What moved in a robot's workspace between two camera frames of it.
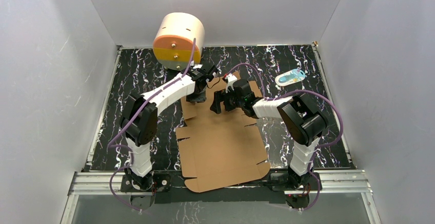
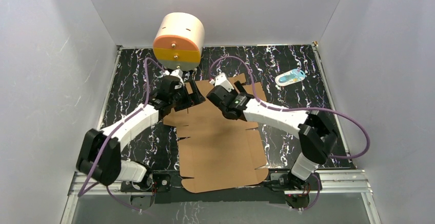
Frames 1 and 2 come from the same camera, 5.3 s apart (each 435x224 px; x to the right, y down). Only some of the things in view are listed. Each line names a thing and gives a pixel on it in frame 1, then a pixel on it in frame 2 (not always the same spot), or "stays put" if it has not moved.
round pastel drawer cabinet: [173, 42] stays put
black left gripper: [196, 95] → [185, 93]
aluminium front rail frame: [98, 183] stays put
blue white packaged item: [290, 77] stays put
